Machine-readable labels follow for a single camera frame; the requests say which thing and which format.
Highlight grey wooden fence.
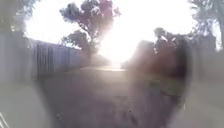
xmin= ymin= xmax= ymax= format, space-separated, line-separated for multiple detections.
xmin=0 ymin=32 xmax=88 ymax=81

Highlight grey asphalt road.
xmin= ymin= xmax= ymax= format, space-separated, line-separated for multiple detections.
xmin=0 ymin=65 xmax=224 ymax=128

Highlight tree with rounded crown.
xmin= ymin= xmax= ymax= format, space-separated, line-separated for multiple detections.
xmin=59 ymin=0 xmax=122 ymax=63

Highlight dark hedge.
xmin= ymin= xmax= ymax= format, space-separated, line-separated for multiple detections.
xmin=121 ymin=27 xmax=224 ymax=81

